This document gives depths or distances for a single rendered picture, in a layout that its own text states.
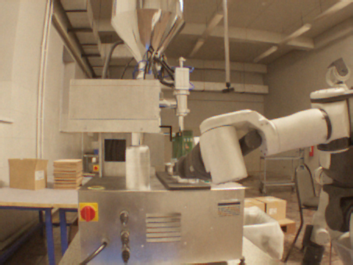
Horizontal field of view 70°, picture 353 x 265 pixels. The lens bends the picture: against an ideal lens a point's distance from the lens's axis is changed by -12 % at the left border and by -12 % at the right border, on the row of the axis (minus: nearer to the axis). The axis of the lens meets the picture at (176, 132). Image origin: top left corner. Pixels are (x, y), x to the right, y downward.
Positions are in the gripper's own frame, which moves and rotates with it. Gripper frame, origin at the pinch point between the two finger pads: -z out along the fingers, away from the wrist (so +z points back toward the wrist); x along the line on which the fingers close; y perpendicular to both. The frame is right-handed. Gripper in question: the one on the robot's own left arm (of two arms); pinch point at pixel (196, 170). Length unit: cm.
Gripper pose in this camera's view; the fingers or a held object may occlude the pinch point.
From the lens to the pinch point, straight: 76.0
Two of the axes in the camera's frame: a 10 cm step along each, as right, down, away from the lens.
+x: 9.9, 0.1, 1.6
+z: 1.5, -3.0, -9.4
